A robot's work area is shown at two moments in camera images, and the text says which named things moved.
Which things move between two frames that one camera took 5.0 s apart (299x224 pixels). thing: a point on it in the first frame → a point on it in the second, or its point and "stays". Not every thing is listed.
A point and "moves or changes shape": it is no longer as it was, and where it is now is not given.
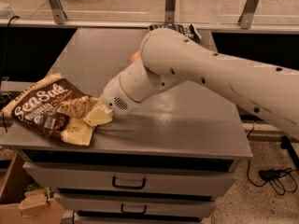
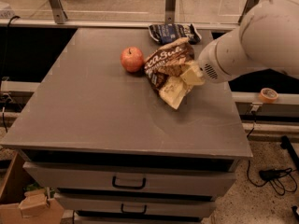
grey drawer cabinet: x=165 y=160 stays
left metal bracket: x=57 y=7 stays
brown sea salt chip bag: x=53 y=105 moves or changes shape
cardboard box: x=22 y=201 stays
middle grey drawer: x=187 y=205 stays
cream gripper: x=114 y=97 → x=207 y=62
